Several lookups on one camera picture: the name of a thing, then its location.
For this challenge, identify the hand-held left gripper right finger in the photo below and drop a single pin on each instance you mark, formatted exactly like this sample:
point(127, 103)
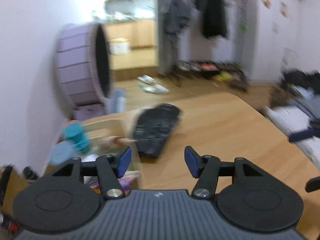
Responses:
point(191, 161)

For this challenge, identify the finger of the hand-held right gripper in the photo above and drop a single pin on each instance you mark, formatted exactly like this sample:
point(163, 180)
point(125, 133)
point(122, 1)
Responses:
point(302, 134)
point(313, 184)

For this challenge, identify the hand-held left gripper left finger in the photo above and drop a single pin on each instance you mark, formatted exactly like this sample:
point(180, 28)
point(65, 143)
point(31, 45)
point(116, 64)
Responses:
point(124, 161)

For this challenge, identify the purple snack packet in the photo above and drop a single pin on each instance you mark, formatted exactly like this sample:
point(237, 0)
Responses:
point(127, 182)

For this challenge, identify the patterned paper cone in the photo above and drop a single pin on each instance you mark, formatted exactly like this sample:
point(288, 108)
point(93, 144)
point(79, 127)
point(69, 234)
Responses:
point(112, 140)

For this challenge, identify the cream plastic container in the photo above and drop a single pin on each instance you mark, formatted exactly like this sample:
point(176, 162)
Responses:
point(100, 125)

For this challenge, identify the black plastic bag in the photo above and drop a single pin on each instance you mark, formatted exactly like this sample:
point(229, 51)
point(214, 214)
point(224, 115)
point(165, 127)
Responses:
point(155, 127)

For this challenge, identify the teal plastic bottle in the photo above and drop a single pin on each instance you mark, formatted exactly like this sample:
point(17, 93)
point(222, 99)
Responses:
point(75, 135)

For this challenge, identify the white printed cloth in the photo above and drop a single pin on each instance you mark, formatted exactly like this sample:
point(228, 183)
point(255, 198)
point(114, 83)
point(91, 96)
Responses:
point(282, 120)

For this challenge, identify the dark cloth pile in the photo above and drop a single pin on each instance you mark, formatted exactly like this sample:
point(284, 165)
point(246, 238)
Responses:
point(300, 80)

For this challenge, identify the white slipper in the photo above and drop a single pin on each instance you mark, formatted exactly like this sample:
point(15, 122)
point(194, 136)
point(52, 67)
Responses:
point(158, 89)
point(146, 79)
point(143, 87)

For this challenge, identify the yellow duck toy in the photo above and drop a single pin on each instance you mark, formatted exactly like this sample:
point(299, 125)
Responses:
point(223, 76)

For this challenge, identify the row of shoes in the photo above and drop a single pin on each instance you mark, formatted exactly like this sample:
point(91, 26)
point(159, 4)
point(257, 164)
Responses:
point(207, 67)

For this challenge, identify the grey curtain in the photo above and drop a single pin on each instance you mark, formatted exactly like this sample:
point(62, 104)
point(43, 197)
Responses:
point(167, 60)

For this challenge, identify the purple cat exercise wheel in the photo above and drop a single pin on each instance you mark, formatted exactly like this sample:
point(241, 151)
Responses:
point(75, 62)

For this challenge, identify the metal clothes rack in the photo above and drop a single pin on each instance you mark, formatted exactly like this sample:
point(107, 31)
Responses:
point(240, 42)

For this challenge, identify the cardboard box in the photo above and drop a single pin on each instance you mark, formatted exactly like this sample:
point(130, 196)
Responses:
point(15, 187)

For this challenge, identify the white foam box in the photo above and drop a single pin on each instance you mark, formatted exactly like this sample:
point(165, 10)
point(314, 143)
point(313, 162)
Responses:
point(119, 46)

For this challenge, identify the wooden kitchen base cabinets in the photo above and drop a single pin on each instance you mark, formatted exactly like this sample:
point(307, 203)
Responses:
point(140, 32)

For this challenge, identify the grey hanging clothes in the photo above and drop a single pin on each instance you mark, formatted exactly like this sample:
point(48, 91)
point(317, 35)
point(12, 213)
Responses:
point(176, 17)

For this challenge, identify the black hanging coat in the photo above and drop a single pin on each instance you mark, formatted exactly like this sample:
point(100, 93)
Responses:
point(215, 15)

